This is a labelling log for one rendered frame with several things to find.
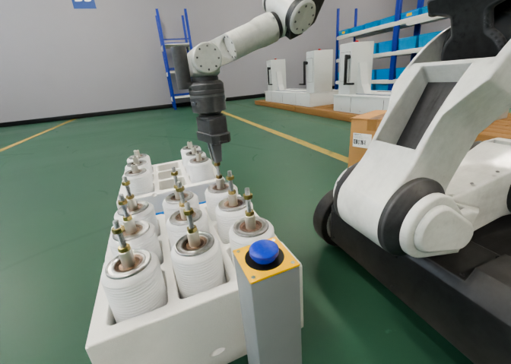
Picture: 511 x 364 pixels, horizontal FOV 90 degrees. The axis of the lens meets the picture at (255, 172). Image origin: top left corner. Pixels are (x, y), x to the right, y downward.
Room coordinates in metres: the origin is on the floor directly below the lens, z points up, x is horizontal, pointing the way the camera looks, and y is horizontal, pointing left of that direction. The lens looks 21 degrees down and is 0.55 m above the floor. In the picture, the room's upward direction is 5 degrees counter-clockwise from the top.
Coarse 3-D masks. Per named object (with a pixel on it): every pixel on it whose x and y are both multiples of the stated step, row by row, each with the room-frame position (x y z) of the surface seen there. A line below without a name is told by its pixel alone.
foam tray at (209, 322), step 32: (160, 224) 0.62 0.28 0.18; (224, 256) 0.46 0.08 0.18; (224, 288) 0.37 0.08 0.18; (96, 320) 0.33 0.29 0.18; (128, 320) 0.32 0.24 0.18; (160, 320) 0.32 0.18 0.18; (192, 320) 0.33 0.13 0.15; (224, 320) 0.35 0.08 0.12; (96, 352) 0.28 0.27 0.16; (128, 352) 0.30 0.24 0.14; (160, 352) 0.31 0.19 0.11; (192, 352) 0.33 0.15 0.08; (224, 352) 0.35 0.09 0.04
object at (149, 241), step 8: (152, 224) 0.51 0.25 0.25; (152, 232) 0.48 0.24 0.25; (112, 240) 0.46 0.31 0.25; (136, 240) 0.45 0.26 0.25; (144, 240) 0.46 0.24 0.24; (152, 240) 0.47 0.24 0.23; (112, 248) 0.45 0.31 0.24; (136, 248) 0.44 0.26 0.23; (144, 248) 0.45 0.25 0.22; (152, 248) 0.47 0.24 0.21; (160, 248) 0.51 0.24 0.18; (160, 256) 0.49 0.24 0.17
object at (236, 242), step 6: (270, 228) 0.45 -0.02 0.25; (234, 234) 0.44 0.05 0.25; (264, 234) 0.43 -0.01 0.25; (270, 234) 0.44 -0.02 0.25; (234, 240) 0.43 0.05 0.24; (240, 240) 0.42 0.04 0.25; (246, 240) 0.42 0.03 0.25; (252, 240) 0.42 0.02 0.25; (258, 240) 0.42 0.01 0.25; (234, 246) 0.43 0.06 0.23; (240, 246) 0.42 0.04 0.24; (234, 264) 0.44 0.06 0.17
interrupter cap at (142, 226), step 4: (140, 220) 0.52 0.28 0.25; (136, 224) 0.51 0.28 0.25; (140, 224) 0.51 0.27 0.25; (144, 224) 0.50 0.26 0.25; (148, 224) 0.50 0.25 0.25; (140, 228) 0.49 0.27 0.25; (144, 228) 0.49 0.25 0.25; (148, 228) 0.49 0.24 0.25; (124, 232) 0.48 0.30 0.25; (136, 232) 0.48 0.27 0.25; (140, 232) 0.47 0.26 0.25; (144, 232) 0.47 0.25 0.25; (116, 236) 0.46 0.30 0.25; (124, 236) 0.46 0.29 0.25; (128, 236) 0.46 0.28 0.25; (132, 236) 0.46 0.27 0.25; (136, 236) 0.46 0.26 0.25; (116, 240) 0.45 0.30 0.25; (128, 240) 0.45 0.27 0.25
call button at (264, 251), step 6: (264, 240) 0.30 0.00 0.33; (270, 240) 0.30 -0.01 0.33; (252, 246) 0.29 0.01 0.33; (258, 246) 0.29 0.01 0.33; (264, 246) 0.29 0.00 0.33; (270, 246) 0.28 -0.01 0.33; (276, 246) 0.28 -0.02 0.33; (252, 252) 0.28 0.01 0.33; (258, 252) 0.27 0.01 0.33; (264, 252) 0.27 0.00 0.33; (270, 252) 0.27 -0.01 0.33; (276, 252) 0.27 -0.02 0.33; (252, 258) 0.27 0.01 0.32; (258, 258) 0.27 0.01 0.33; (264, 258) 0.26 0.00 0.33; (270, 258) 0.27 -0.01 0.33
